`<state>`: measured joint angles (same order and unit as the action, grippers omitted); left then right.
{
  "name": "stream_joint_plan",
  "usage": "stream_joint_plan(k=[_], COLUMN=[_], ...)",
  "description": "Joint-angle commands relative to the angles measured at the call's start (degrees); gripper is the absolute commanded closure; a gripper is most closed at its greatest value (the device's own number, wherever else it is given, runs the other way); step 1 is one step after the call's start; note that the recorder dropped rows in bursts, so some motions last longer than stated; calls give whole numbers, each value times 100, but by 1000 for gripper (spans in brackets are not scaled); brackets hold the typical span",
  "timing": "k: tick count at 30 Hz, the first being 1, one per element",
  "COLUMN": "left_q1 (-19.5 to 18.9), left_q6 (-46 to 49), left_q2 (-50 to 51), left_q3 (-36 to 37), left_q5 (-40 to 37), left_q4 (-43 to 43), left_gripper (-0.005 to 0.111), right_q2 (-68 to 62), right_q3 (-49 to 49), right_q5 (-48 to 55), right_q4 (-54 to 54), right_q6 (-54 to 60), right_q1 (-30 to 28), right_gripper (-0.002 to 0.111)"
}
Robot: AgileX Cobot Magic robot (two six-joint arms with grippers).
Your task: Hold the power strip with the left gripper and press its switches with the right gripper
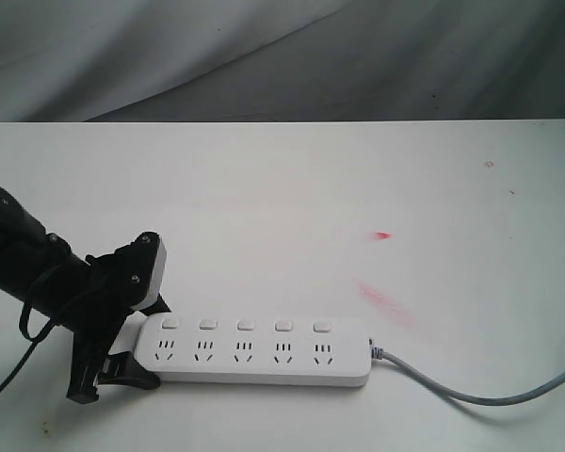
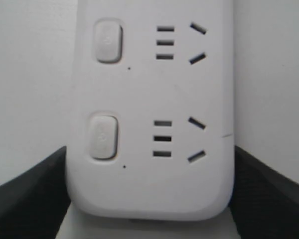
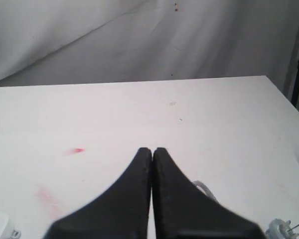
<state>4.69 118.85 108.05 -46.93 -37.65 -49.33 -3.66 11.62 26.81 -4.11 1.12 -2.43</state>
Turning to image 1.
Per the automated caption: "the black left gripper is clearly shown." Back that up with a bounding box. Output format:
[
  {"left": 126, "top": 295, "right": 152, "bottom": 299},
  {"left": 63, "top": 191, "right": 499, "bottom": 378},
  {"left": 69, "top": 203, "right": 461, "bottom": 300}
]
[{"left": 67, "top": 254, "right": 171, "bottom": 403}]

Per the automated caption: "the white five-outlet power strip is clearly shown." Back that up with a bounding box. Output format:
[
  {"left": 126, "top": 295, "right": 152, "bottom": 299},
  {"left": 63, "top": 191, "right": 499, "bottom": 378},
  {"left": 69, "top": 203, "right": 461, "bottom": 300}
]
[{"left": 134, "top": 314, "right": 372, "bottom": 387}]

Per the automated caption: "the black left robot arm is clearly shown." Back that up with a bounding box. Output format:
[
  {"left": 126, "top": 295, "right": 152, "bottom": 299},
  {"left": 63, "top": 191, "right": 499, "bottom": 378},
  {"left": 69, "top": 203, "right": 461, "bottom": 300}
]
[{"left": 0, "top": 186, "right": 170, "bottom": 404}]

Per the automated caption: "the grey wrinkled backdrop cloth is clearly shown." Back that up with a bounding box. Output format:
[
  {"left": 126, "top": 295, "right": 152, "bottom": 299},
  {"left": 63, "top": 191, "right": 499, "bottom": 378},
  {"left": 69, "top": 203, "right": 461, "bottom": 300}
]
[{"left": 0, "top": 1, "right": 565, "bottom": 122}]

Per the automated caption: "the left wrist camera white-faced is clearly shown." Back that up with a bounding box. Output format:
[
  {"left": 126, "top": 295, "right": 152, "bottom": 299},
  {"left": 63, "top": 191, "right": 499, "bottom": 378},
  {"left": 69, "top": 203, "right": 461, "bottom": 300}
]
[{"left": 109, "top": 232, "right": 167, "bottom": 312}]

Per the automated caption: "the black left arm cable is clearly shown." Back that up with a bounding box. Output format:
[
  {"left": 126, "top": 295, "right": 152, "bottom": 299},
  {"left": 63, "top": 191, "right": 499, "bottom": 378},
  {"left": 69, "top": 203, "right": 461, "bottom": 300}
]
[{"left": 0, "top": 263, "right": 90, "bottom": 411}]

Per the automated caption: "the grey power cable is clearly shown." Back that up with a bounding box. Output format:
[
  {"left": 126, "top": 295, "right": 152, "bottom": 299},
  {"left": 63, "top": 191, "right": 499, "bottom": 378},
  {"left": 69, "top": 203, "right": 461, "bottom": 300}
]
[{"left": 367, "top": 337, "right": 565, "bottom": 406}]

